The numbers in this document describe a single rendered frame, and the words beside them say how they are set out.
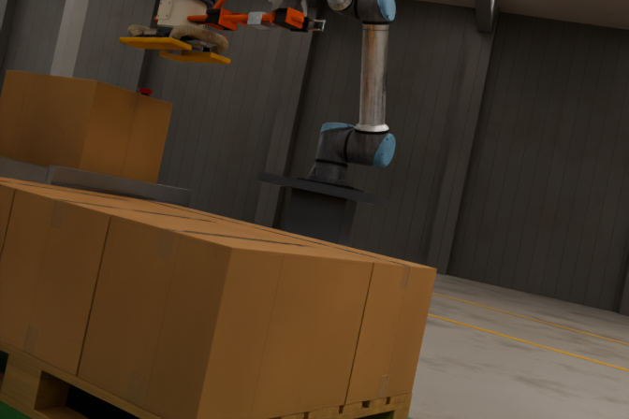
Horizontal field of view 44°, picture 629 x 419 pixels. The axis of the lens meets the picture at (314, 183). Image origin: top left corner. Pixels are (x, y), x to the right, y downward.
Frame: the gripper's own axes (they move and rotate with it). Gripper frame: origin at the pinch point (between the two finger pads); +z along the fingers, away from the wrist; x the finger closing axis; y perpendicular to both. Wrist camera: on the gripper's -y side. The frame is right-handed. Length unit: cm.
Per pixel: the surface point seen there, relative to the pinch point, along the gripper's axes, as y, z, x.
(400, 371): -57, 103, -22
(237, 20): 21.3, 1.4, 4.6
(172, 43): 42.0, 13.0, 14.7
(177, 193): 71, 67, -23
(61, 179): 63, 69, 35
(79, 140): 73, 54, 25
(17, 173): 83, 70, 41
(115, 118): 71, 42, 13
